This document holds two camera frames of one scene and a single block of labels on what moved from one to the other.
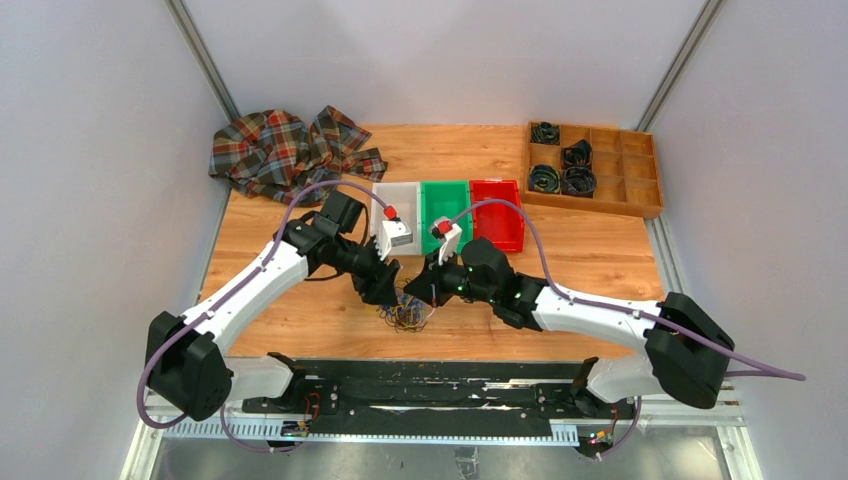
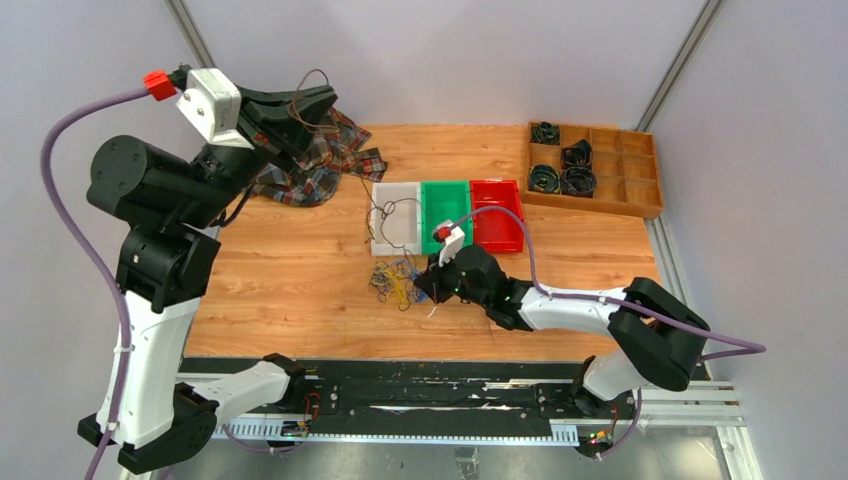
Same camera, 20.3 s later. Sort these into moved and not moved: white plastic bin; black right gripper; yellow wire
Moved: yellow wire
Not moved: black right gripper; white plastic bin
